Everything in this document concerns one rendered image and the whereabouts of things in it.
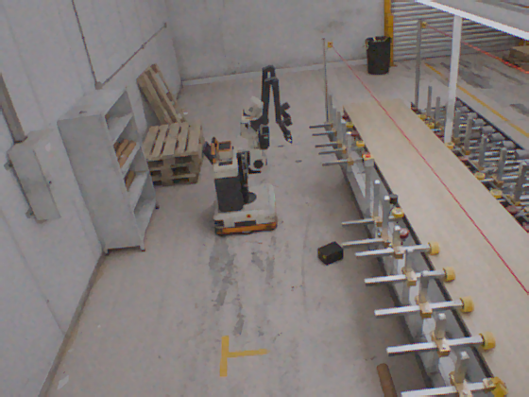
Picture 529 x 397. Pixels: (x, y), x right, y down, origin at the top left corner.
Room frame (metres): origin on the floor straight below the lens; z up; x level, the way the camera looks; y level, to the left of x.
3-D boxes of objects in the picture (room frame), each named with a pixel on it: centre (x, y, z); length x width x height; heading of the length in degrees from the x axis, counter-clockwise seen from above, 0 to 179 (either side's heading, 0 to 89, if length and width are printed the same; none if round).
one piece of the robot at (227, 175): (4.16, 0.26, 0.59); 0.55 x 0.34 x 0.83; 177
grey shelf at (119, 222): (4.26, 1.49, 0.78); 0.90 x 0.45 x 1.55; 177
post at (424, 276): (1.64, -0.79, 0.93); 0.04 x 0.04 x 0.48; 87
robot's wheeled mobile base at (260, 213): (4.15, 0.17, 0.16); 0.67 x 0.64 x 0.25; 87
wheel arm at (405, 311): (1.60, -0.77, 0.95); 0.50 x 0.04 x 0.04; 87
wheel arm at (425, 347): (1.35, -0.76, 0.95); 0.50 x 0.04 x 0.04; 87
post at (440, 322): (1.39, -0.78, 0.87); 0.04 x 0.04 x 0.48; 87
